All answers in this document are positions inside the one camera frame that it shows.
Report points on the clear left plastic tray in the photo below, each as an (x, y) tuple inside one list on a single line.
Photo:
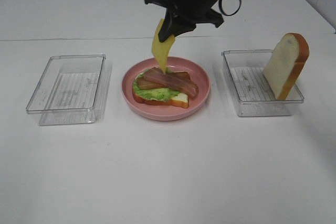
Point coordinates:
[(71, 90)]

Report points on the bread slice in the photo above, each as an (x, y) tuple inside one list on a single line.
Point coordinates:
[(181, 100), (286, 63)]

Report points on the pink bacon strip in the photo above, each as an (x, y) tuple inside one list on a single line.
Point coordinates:
[(171, 81)]

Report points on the clear plastic tray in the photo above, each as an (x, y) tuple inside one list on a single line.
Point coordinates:
[(71, 90), (250, 92)]

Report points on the green lettuce leaf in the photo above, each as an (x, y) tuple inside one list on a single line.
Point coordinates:
[(158, 94)]

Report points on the yellow cheese slice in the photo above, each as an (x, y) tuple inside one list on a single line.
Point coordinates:
[(160, 50)]

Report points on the clear right plastic tray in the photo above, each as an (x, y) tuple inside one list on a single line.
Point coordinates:
[(250, 92)]

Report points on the dark brown bacon strip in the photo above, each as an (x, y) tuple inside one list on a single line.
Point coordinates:
[(147, 85)]

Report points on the pink round plate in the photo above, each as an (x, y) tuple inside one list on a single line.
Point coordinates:
[(167, 112)]

